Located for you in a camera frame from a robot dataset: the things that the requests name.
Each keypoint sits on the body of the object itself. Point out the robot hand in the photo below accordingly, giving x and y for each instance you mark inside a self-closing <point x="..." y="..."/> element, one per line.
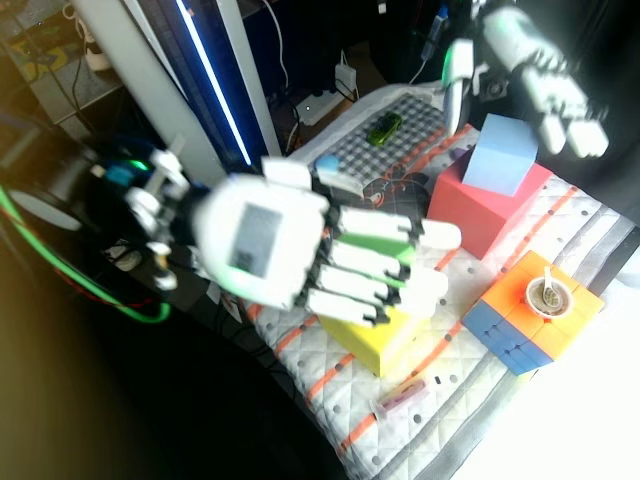
<point x="260" y="235"/>
<point x="525" y="45"/>

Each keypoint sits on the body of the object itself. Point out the blue foam block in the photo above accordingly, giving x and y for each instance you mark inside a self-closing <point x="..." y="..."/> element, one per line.
<point x="500" y="155"/>

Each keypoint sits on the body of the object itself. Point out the small purple toy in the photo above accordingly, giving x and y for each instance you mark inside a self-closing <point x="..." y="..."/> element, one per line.
<point x="459" y="153"/>

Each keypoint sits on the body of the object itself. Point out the white power strip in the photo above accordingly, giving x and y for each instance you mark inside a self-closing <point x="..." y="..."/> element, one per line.
<point x="320" y="107"/>

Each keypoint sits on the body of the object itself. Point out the yellow foam block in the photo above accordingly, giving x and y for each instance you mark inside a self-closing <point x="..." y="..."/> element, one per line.
<point x="370" y="345"/>

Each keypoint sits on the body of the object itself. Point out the bright led light strip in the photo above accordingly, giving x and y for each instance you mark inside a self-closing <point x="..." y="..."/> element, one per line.
<point x="215" y="85"/>

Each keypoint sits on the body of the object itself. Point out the green toy car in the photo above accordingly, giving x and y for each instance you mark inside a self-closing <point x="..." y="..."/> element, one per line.
<point x="384" y="129"/>

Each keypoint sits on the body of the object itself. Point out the red foam block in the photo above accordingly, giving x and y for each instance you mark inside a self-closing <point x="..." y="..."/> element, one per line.
<point x="470" y="215"/>

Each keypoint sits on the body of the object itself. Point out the white plug adapter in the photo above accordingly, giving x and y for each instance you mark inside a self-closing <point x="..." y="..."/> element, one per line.
<point x="345" y="75"/>

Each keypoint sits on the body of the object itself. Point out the round grey disc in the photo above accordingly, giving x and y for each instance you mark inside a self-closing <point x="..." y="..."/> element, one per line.
<point x="42" y="212"/>

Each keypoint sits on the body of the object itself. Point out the white toy spoon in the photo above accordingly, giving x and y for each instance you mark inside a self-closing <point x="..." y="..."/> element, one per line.
<point x="548" y="282"/>

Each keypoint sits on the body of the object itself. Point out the white quilt with orange stripes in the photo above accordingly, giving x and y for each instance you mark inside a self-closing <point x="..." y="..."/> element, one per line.
<point x="450" y="400"/>

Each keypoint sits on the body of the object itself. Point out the small toy noodle bowl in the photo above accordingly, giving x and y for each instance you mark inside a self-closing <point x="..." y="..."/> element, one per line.
<point x="550" y="302"/>

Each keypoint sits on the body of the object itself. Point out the large rubik's cube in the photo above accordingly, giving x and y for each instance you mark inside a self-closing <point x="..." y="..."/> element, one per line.
<point x="510" y="325"/>

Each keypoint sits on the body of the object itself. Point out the white upright post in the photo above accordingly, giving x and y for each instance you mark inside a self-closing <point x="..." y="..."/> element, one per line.
<point x="150" y="75"/>

